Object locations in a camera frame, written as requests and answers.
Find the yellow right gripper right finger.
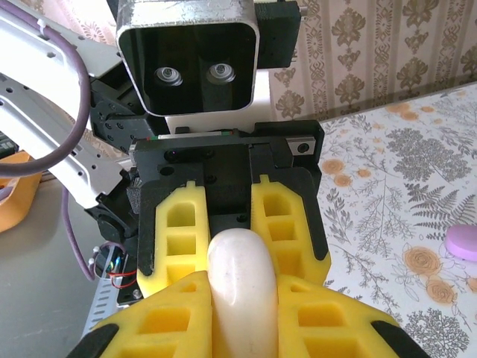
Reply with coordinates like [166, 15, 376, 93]
[277, 275, 433, 358]

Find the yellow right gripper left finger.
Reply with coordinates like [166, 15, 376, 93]
[70, 270, 219, 358]

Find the white earbuds case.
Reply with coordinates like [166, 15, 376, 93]
[206, 227, 280, 358]

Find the orange plastic object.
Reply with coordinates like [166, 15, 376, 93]
[0, 151, 42, 234]

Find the grey slotted cable duct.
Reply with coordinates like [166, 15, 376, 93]
[80, 277, 130, 340]

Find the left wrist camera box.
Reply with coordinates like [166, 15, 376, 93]
[116, 0, 302, 119]

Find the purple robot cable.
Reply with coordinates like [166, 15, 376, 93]
[0, 18, 98, 283]

